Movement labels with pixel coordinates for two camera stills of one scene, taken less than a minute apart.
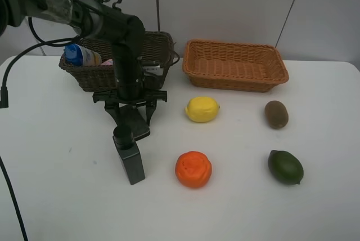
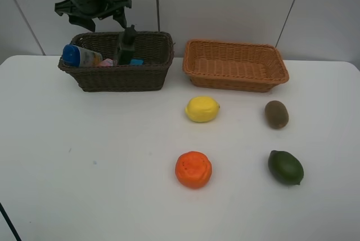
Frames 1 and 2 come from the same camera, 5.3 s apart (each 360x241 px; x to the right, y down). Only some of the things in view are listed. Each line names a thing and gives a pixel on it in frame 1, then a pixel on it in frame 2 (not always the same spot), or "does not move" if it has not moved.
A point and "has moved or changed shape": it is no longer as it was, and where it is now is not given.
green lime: [285, 167] does not move
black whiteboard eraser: [131, 117] has moved or changed shape
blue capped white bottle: [76, 54] does not move
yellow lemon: [202, 109] does not move
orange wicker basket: [234, 66] does not move
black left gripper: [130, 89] → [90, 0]
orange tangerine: [193, 169] does not move
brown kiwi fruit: [276, 114] does not move
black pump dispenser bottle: [124, 139] has moved or changed shape
